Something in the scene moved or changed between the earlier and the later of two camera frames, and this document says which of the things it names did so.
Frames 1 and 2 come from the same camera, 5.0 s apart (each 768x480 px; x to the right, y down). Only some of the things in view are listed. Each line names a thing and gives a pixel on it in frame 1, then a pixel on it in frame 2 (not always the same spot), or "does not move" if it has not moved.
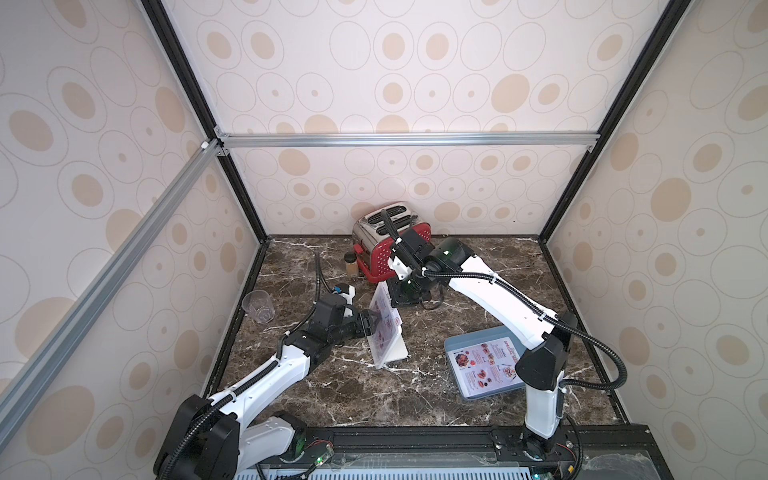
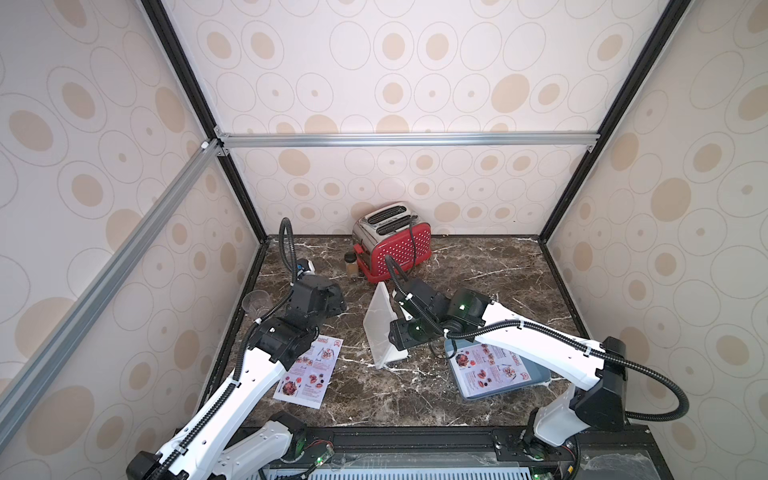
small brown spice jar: [351, 261] does not move
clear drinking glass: [258, 304] does not move
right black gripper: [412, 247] -> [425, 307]
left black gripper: [365, 322] -> [338, 299]
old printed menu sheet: [389, 327] -> [306, 381]
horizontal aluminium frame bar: [444, 139] does not move
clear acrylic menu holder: [388, 344] does not move
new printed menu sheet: [486, 366] does not move
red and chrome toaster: [372, 238] does not move
